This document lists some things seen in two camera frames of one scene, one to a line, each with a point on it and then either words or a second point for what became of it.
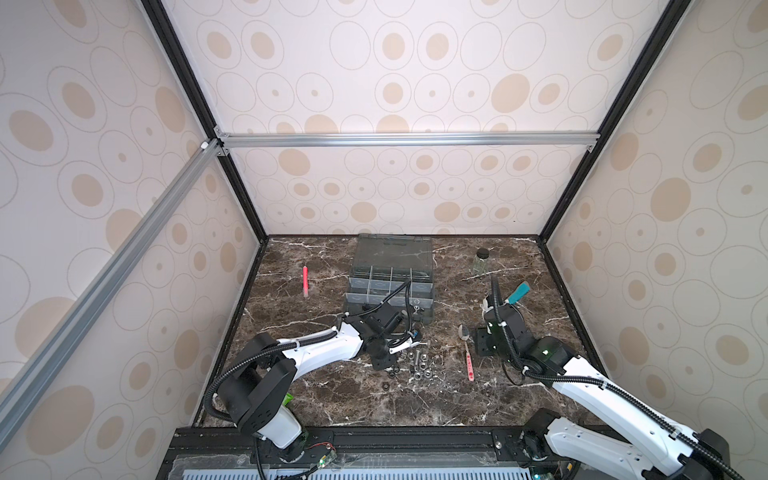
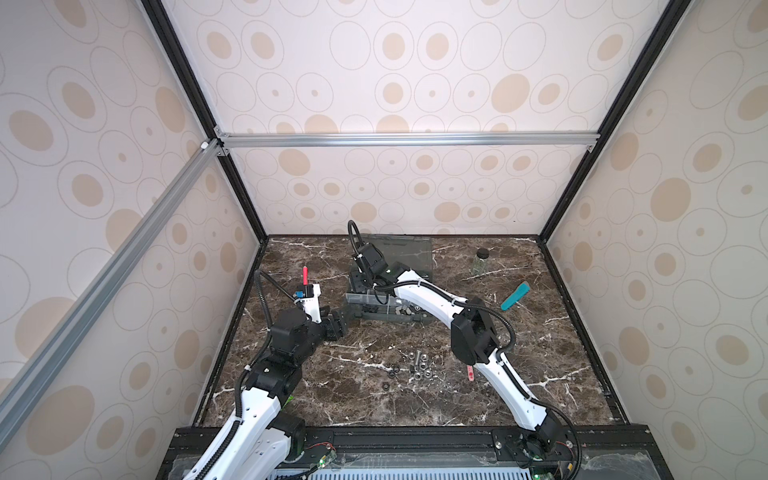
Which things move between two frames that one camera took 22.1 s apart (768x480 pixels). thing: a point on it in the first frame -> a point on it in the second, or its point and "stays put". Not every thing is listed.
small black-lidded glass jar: [480, 264] stays put
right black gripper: [481, 334] -> [355, 280]
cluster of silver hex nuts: [420, 361] stays put
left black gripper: [380, 365] -> [340, 327]
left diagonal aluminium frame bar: [106, 277] stays put
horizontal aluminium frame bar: [353, 140] stays put
